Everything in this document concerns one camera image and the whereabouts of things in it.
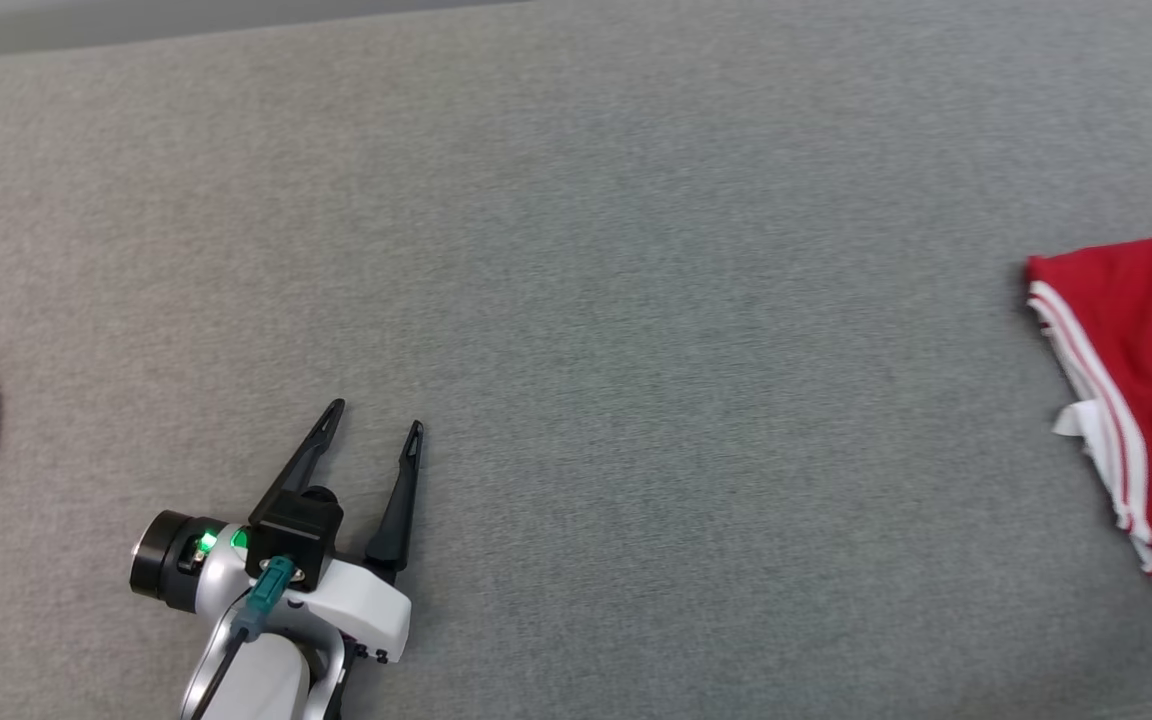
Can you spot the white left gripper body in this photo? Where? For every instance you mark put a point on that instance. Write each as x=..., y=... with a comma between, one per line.
x=366, y=610

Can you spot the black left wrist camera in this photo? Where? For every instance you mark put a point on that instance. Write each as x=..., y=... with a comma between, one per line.
x=296, y=530

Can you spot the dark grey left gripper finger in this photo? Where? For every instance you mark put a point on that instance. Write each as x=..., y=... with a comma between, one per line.
x=401, y=500
x=301, y=460

